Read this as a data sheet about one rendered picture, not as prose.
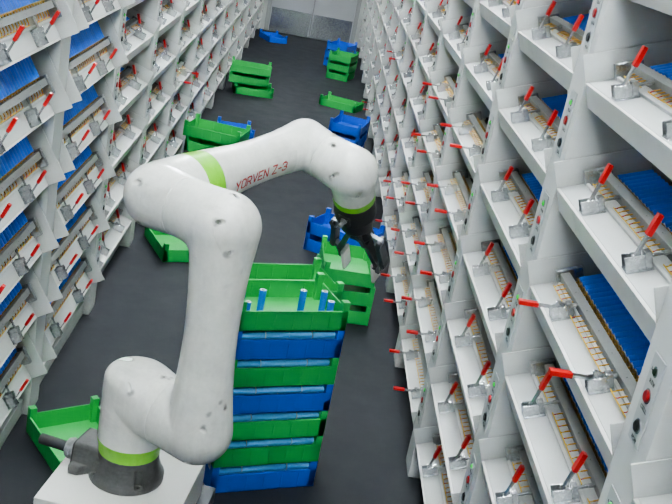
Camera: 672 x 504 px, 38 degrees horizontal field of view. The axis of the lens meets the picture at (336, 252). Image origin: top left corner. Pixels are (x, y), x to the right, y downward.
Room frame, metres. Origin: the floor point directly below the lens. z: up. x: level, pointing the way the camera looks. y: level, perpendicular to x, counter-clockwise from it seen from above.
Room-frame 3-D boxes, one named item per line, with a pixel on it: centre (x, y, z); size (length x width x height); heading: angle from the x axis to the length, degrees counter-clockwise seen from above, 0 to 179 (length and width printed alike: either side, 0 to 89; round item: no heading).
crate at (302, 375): (2.34, 0.12, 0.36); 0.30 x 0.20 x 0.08; 116
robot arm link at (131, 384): (1.66, 0.32, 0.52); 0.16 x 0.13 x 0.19; 58
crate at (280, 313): (2.34, 0.12, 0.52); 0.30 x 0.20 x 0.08; 116
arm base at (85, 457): (1.68, 0.38, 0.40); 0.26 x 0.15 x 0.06; 79
